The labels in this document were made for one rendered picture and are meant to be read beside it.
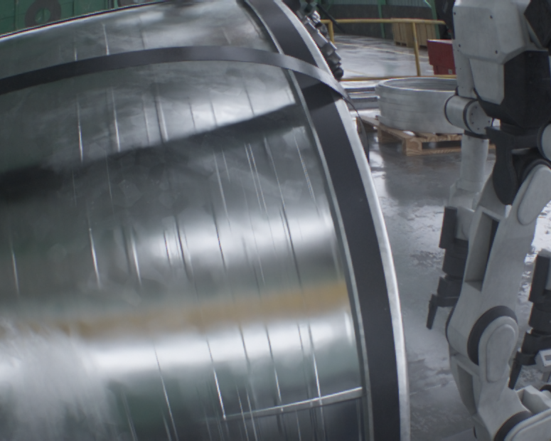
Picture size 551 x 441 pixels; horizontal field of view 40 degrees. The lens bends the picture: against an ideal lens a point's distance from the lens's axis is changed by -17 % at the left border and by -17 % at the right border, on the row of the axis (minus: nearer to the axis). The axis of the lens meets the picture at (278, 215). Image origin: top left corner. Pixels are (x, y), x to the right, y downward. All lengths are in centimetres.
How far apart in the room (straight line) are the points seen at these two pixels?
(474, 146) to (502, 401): 62
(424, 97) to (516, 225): 537
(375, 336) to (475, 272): 97
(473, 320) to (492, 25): 63
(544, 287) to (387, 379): 79
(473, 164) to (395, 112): 529
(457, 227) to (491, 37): 55
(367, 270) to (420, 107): 621
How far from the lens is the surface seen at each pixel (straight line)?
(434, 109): 702
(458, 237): 195
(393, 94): 717
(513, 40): 160
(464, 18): 172
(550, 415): 200
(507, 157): 172
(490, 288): 174
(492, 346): 173
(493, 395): 186
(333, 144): 91
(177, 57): 87
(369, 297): 86
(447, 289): 197
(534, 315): 162
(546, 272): 159
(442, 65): 1124
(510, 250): 172
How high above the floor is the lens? 133
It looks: 15 degrees down
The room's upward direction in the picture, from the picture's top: 4 degrees counter-clockwise
